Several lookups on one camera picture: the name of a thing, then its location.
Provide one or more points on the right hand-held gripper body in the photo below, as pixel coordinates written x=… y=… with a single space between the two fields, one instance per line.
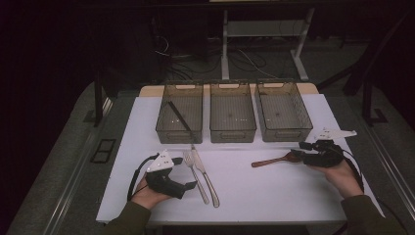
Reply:
x=326 y=156

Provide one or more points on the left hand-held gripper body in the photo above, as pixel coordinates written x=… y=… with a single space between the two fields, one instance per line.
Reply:
x=163 y=186

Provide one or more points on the silver metal fork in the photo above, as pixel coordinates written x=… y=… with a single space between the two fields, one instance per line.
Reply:
x=200 y=187

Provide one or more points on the brown wooden spoon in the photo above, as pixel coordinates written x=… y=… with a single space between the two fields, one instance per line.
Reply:
x=270 y=161

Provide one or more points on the black chopstick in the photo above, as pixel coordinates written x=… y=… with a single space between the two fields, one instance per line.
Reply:
x=180 y=119

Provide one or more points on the smoky clear plastic bin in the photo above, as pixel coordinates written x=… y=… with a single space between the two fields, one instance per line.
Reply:
x=232 y=112
x=191 y=107
x=282 y=112

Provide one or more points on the person's left hand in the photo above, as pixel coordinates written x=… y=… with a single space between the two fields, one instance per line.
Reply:
x=147 y=197

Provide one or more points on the person's right hand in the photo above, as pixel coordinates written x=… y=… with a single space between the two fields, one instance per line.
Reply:
x=342 y=179

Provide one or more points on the silver metal knife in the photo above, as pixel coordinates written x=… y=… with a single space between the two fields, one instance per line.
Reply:
x=212 y=192

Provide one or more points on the black metal stand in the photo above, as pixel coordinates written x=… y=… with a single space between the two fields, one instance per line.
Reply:
x=367 y=101

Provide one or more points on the black slanted stand bar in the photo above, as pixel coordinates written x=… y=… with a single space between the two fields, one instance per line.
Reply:
x=359 y=63

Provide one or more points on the metal floor rail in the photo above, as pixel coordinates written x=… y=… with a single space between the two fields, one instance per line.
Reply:
x=390 y=164
x=75 y=178

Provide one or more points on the black floor socket frame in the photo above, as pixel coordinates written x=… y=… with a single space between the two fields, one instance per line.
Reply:
x=103 y=150

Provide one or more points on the white metal desk frame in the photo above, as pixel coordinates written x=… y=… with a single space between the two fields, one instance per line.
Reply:
x=261 y=28

